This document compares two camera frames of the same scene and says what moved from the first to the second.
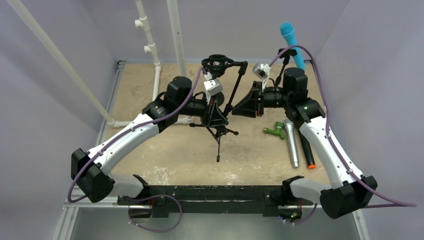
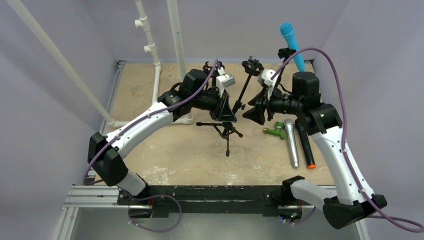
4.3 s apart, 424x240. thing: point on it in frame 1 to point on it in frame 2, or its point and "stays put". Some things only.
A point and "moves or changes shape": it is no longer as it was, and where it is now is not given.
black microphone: (309, 157) stays put
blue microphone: (287, 30) stays put
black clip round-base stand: (286, 56) stays put
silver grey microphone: (289, 125) stays put
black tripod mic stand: (216, 64) moves or changes shape
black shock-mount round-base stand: (219, 98) moves or changes shape
